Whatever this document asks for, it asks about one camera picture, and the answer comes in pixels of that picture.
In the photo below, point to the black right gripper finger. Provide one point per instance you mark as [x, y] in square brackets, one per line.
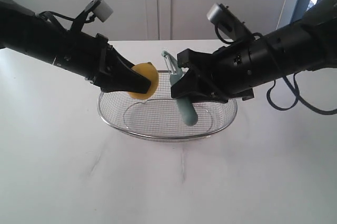
[194, 88]
[190, 59]

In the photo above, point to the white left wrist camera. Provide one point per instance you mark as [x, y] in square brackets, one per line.
[95, 9]

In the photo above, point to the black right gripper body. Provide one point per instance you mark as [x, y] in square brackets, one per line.
[233, 71]

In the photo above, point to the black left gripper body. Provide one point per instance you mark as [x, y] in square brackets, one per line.
[103, 65]

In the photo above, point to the oval steel wire mesh basket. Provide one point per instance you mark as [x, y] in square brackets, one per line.
[158, 118]

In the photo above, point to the teal handled peeler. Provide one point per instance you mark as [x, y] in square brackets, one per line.
[186, 109]

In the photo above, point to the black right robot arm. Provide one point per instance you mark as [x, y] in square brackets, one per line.
[306, 44]

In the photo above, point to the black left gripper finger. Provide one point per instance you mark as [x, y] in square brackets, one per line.
[114, 55]
[123, 78]

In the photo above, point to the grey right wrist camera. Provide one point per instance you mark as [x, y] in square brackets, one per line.
[228, 28]

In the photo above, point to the yellow lemon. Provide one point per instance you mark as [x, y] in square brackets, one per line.
[150, 72]

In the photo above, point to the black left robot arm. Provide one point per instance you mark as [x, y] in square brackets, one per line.
[59, 40]

